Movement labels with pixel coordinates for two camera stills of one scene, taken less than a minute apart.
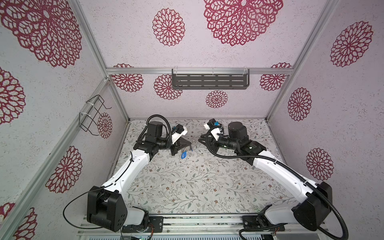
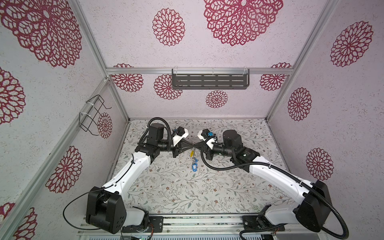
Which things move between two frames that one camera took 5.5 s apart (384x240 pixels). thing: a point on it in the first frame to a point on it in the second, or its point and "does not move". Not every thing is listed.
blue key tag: x=184 y=154 to x=194 y=165
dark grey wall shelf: x=210 y=78 does not move
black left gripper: x=179 y=144 does not move
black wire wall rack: x=87 y=121 does not move
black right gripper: x=212 y=144 to x=206 y=149
